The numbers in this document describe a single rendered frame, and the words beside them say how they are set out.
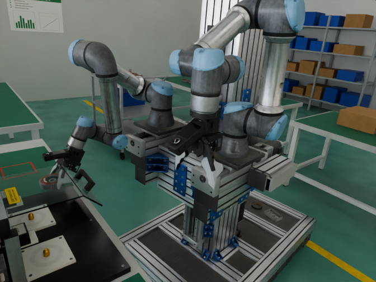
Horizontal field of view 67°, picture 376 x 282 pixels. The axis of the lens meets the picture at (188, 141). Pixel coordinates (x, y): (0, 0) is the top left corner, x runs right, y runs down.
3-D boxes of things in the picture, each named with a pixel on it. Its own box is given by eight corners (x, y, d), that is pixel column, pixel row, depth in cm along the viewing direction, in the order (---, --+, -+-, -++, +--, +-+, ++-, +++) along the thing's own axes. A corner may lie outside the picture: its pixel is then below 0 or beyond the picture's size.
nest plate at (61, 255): (62, 237, 109) (62, 234, 109) (76, 262, 99) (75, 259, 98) (18, 253, 101) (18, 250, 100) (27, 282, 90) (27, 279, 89)
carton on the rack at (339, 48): (341, 52, 617) (343, 44, 610) (361, 55, 587) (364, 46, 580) (332, 52, 593) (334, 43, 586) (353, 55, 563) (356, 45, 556)
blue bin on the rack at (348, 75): (344, 78, 620) (346, 69, 613) (361, 80, 595) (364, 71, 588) (335, 79, 594) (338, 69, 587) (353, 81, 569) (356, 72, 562)
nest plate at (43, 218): (46, 206, 127) (46, 203, 126) (56, 224, 116) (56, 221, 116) (7, 217, 118) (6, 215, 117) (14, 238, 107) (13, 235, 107)
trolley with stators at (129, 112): (130, 130, 449) (130, 64, 412) (166, 153, 377) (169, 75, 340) (92, 136, 413) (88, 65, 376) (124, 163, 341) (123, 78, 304)
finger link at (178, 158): (187, 165, 88) (202, 148, 82) (173, 171, 84) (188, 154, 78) (182, 158, 89) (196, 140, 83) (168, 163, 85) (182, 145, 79)
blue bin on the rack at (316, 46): (319, 50, 654) (320, 41, 646) (336, 52, 623) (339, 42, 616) (308, 50, 630) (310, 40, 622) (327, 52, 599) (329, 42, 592)
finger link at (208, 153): (220, 168, 73) (207, 136, 74) (216, 170, 72) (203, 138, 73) (207, 172, 77) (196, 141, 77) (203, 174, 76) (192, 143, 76)
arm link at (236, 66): (215, 51, 85) (194, 52, 77) (249, 56, 79) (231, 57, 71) (212, 78, 88) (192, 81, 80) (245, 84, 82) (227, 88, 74)
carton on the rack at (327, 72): (323, 74, 656) (324, 66, 649) (341, 77, 625) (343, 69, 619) (313, 75, 632) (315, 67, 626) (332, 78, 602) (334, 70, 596)
